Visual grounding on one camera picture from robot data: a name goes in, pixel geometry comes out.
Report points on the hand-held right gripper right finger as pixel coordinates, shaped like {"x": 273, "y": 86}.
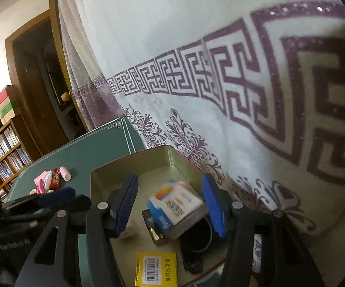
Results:
{"x": 215, "y": 206}

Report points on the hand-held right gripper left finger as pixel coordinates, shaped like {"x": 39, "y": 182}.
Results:
{"x": 127, "y": 203}

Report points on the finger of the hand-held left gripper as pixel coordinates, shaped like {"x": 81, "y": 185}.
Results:
{"x": 57, "y": 194}
{"x": 73, "y": 203}

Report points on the red snack packet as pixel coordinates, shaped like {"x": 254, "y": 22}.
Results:
{"x": 57, "y": 178}

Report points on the pink hair clip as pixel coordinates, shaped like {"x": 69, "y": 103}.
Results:
{"x": 40, "y": 189}

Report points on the black hair dryer nozzle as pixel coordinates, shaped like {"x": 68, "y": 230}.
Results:
{"x": 196, "y": 239}

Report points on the blue white carton box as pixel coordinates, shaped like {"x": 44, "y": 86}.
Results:
{"x": 175, "y": 206}

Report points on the pink cookie tin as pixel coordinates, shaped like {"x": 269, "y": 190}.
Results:
{"x": 148, "y": 161}

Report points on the yellow-green medicine box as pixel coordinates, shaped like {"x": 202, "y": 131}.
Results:
{"x": 156, "y": 270}

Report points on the green covered desktop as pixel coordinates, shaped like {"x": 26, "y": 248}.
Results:
{"x": 79, "y": 155}

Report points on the pink patterned packet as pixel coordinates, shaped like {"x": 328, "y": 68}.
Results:
{"x": 40, "y": 180}

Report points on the pink hair roller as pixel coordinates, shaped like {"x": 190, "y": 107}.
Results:
{"x": 65, "y": 173}

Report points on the wooden bookshelf with books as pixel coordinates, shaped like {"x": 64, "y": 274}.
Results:
{"x": 10, "y": 152}

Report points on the green cardboard box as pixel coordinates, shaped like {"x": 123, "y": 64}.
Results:
{"x": 7, "y": 109}

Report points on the brass door knob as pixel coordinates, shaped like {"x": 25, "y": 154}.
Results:
{"x": 65, "y": 96}

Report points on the red cardboard box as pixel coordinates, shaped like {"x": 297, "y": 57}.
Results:
{"x": 4, "y": 95}

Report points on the wooden door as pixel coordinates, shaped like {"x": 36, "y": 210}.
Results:
{"x": 54, "y": 36}

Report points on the white purple patterned curtain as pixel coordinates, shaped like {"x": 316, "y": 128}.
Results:
{"x": 220, "y": 21}

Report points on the wooden door frame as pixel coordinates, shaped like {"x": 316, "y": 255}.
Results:
{"x": 37, "y": 125}

